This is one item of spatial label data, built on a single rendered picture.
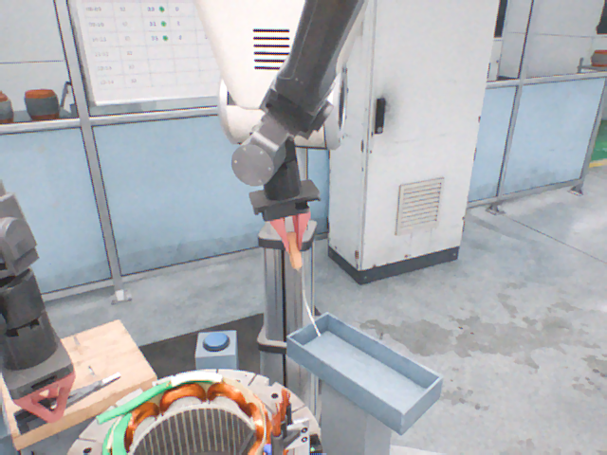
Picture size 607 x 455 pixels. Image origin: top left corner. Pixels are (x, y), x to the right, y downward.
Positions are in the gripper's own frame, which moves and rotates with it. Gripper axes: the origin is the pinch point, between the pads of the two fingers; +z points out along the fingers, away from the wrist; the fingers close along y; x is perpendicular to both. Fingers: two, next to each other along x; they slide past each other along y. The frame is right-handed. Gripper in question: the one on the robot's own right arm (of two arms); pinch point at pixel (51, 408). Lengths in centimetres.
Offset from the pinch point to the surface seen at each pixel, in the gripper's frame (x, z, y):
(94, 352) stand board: 9.2, 7.7, -17.1
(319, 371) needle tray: 37.0, 11.1, 8.5
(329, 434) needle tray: 38.0, 25.8, 10.1
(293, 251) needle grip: 37.7, -8.9, 1.8
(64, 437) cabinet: 0.5, 11.8, -6.6
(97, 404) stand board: 5.7, 7.8, -5.3
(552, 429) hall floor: 162, 120, 10
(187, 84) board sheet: 115, 1, -187
